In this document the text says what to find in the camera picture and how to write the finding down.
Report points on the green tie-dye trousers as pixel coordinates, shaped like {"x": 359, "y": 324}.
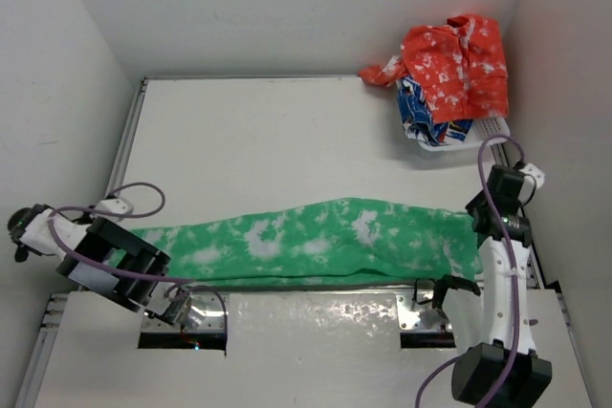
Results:
{"x": 344, "y": 242}

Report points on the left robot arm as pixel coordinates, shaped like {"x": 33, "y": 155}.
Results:
{"x": 100, "y": 256}

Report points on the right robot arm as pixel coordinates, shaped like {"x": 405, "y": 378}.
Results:
{"x": 497, "y": 364}

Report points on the white plastic basket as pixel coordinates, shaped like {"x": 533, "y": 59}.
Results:
{"x": 480, "y": 130}

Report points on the blue patterned garment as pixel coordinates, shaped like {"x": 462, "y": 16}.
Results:
{"x": 417, "y": 119}

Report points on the orange tie-dye shirt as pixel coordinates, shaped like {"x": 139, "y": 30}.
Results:
{"x": 460, "y": 66}

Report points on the white front cover panel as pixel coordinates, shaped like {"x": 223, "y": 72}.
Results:
{"x": 284, "y": 350}

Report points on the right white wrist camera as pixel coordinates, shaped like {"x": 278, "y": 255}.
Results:
{"x": 534, "y": 174}

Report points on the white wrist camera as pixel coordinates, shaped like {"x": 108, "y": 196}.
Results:
{"x": 534, "y": 174}
{"x": 114, "y": 209}

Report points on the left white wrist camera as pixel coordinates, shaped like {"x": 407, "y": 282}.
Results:
{"x": 114, "y": 209}

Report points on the aluminium table frame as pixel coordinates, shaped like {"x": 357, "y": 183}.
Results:
{"x": 227, "y": 147}

